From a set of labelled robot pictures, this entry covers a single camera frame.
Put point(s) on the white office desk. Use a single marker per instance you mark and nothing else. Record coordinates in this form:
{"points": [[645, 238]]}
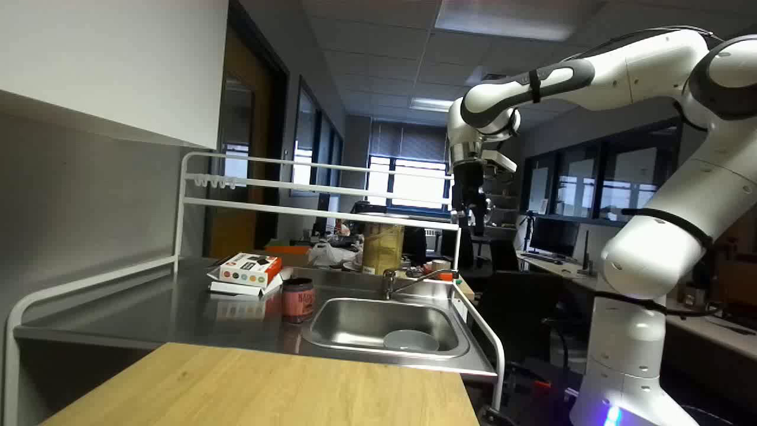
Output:
{"points": [[710, 319]]}

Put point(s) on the brown wooden door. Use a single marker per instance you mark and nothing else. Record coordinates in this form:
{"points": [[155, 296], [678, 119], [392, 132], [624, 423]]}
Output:
{"points": [[241, 143]]}

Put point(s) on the yellow cylindrical container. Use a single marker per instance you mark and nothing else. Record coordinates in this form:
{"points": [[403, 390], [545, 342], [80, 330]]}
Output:
{"points": [[383, 248]]}

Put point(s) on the white plate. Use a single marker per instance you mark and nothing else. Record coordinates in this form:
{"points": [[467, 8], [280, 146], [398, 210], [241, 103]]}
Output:
{"points": [[412, 338]]}

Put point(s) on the rectangular ceiling light panel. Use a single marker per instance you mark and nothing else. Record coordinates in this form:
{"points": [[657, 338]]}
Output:
{"points": [[510, 16]]}

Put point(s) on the chrome sink faucet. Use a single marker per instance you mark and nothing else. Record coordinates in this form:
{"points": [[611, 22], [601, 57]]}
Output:
{"points": [[405, 283]]}

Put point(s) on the desk computer monitor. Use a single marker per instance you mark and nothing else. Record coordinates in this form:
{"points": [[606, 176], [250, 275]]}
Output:
{"points": [[547, 235]]}

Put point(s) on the white wall cabinet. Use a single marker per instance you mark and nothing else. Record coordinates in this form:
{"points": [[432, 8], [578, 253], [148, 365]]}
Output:
{"points": [[110, 61]]}

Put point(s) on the white flat box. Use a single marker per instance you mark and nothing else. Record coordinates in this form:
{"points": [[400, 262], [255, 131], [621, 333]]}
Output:
{"points": [[244, 287]]}

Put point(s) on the white metal rack frame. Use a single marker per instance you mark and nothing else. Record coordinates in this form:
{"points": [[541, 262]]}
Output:
{"points": [[315, 214]]}

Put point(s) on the colourful printed box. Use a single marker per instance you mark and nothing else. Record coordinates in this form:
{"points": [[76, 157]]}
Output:
{"points": [[252, 267]]}

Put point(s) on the light wooden board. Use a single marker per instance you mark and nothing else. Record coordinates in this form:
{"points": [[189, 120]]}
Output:
{"points": [[276, 388]]}

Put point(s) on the stainless steel sink basin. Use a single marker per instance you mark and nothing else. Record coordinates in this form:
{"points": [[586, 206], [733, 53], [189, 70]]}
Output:
{"points": [[371, 322]]}

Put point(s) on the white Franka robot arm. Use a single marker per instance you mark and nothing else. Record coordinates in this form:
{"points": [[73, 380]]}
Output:
{"points": [[670, 238]]}

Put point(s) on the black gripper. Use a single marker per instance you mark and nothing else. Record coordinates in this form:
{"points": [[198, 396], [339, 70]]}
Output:
{"points": [[467, 186]]}

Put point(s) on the small ceiling light panel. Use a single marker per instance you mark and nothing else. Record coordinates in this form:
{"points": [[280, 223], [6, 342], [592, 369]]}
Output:
{"points": [[430, 105]]}

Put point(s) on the dark red cup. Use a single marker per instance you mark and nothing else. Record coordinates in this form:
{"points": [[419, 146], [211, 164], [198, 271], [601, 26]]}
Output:
{"points": [[299, 298]]}

